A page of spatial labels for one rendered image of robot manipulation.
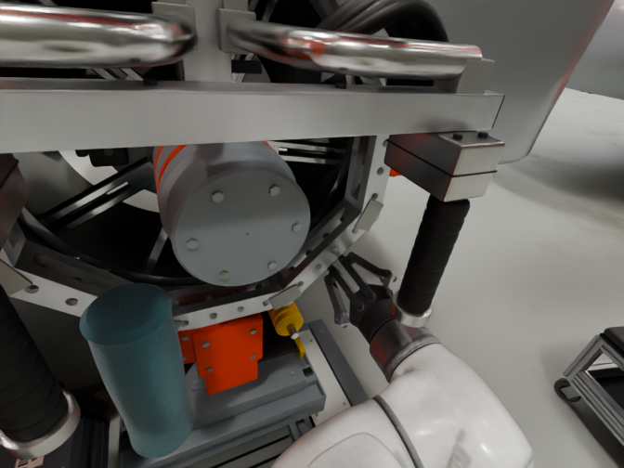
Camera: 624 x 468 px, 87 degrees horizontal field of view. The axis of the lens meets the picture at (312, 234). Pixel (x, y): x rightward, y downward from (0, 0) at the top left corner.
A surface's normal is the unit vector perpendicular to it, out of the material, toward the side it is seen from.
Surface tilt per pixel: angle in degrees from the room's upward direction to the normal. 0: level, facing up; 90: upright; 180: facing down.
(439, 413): 25
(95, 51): 103
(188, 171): 41
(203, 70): 90
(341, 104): 90
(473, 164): 90
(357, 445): 19
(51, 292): 90
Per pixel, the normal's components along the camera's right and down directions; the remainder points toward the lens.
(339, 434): -0.30, -0.90
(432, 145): -0.91, 0.16
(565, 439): 0.09, -0.83
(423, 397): -0.26, -0.74
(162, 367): 0.83, 0.33
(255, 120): 0.41, 0.54
